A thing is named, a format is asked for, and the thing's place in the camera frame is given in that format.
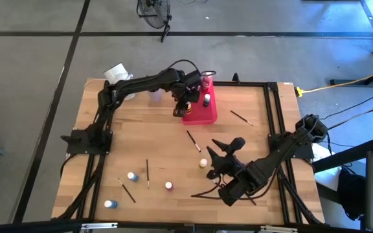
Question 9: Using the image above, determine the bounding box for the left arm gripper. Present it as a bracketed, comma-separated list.
[172, 71, 203, 117]

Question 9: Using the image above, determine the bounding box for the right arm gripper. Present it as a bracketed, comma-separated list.
[205, 137, 246, 181]

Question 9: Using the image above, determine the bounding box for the large red paint bottle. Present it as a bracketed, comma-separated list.
[201, 71, 214, 93]

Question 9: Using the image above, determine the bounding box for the pink plastic tray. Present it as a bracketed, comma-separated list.
[181, 78, 218, 126]

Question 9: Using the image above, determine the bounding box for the lavender plastic cup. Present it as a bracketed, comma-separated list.
[142, 89, 163, 106]

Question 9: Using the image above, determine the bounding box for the black floor fan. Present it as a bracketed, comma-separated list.
[136, 0, 174, 43]

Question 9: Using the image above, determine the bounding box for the black bag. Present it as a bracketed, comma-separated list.
[337, 166, 367, 221]

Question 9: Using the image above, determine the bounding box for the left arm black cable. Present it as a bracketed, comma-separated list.
[165, 59, 218, 78]

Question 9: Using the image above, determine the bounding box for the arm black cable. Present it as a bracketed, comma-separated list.
[190, 180, 271, 202]
[165, 59, 218, 78]

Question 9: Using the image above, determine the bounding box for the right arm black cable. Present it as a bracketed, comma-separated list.
[190, 180, 271, 202]

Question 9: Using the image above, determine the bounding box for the black aluminium table frame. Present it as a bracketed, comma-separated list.
[52, 79, 325, 233]

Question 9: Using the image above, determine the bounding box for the yellow extension cord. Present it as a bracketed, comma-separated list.
[295, 66, 373, 98]

